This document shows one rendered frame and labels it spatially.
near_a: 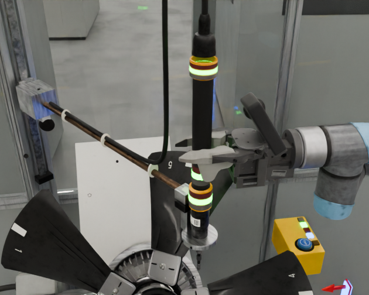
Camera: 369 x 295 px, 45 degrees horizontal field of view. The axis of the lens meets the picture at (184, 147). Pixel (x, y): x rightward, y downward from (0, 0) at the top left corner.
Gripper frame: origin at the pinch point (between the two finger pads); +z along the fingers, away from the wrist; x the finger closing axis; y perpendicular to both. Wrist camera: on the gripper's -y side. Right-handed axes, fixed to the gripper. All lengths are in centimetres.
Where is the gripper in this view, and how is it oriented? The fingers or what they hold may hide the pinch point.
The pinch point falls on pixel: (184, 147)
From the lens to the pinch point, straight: 75.7
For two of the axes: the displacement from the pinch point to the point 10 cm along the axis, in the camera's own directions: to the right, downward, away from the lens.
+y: 0.0, 8.6, 5.1
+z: -9.9, 0.8, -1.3
